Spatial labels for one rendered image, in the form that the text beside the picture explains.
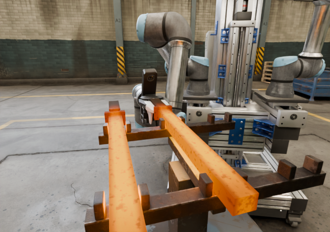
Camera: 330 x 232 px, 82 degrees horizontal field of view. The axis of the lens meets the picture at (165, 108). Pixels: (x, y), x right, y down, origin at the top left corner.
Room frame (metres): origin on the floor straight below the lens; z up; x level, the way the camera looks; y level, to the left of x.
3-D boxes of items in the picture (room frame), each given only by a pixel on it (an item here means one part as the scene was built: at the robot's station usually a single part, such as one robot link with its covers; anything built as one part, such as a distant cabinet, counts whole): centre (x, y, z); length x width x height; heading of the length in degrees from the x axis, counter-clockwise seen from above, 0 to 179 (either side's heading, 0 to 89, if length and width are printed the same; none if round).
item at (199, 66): (1.20, -0.21, 0.98); 0.13 x 0.12 x 0.14; 69
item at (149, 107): (0.52, 0.04, 0.90); 0.09 x 0.03 x 0.06; 13
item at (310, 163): (0.33, -0.16, 0.92); 0.23 x 0.06 x 0.02; 15
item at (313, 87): (4.78, -3.77, 0.36); 1.20 x 0.80 x 0.72; 177
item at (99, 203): (0.27, 0.07, 0.92); 0.23 x 0.06 x 0.02; 15
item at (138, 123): (0.77, 0.08, 0.80); 0.11 x 0.08 x 0.11; 69
